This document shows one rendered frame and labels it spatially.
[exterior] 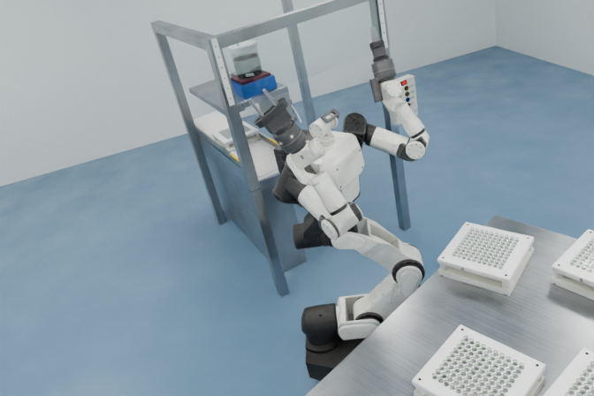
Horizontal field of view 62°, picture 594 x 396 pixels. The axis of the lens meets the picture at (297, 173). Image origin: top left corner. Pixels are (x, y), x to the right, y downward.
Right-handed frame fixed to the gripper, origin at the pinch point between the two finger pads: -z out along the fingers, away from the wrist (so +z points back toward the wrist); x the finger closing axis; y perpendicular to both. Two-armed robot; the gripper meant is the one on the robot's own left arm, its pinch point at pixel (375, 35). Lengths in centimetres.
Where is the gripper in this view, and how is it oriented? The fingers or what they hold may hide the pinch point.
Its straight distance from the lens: 211.8
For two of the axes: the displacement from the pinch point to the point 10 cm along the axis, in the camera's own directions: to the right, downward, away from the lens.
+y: -9.4, 2.4, 2.4
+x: -2.2, 1.2, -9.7
